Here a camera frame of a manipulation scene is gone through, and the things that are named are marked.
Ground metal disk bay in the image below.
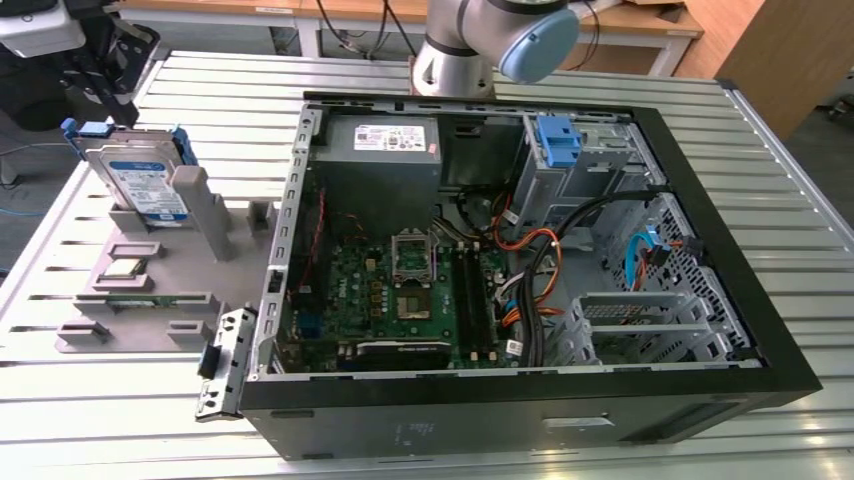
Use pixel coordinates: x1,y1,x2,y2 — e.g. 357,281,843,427
570,292,762,369

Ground hard disk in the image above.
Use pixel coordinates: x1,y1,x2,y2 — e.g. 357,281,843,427
61,118,195,231

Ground silver case rear bracket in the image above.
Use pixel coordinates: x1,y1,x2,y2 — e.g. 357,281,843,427
194,302,261,424

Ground orange red power wire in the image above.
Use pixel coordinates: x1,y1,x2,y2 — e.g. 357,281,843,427
637,238,708,294

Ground blue floor cable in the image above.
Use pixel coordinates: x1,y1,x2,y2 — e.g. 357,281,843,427
0,142,69,217

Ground yellow black wire bundle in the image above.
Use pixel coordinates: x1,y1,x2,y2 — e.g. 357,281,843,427
432,214,493,244

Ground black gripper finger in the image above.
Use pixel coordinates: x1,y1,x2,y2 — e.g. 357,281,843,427
63,54,141,129
114,24,162,96

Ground green RAM stick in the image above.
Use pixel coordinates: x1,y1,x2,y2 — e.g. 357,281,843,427
77,294,202,307

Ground metal socket cover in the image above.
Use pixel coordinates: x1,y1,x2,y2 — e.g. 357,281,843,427
389,228,444,285

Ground silver CPU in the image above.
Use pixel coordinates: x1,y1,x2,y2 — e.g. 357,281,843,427
106,259,150,279

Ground black cable bundle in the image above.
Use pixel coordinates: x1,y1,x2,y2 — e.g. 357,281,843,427
520,187,669,369

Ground metal drive cage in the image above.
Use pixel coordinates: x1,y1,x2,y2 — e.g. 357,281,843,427
513,113,662,236

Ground wooden cabinet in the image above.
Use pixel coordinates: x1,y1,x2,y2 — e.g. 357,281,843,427
717,0,854,146

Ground blue data wire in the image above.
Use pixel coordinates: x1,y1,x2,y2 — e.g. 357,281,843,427
625,224,664,292

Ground grey parts rack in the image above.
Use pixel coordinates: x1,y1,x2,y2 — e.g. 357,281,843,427
57,167,282,355

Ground black round bin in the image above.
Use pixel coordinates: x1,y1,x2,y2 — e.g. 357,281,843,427
0,59,73,132

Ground grey power supply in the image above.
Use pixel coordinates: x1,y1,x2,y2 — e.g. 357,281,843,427
311,114,446,241

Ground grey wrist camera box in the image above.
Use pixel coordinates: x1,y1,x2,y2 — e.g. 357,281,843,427
0,0,90,59

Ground wooden top desk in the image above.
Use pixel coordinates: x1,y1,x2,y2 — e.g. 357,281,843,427
573,0,706,77
119,0,433,59

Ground black PC case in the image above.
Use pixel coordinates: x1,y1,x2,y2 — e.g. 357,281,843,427
237,89,824,461

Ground orange wire bundle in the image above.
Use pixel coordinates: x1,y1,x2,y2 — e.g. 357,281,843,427
490,192,568,331

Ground CPU socket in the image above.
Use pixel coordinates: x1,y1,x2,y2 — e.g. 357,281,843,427
394,285,436,322

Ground black RAM slot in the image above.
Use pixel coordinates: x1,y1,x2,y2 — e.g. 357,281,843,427
453,241,477,362

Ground blue plastic drive carrier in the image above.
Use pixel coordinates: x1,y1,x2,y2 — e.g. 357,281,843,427
537,115,582,171

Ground black graphics card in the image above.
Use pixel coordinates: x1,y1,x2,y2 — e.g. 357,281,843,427
337,339,453,371

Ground green motherboard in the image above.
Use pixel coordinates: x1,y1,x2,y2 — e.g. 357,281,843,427
277,239,529,374

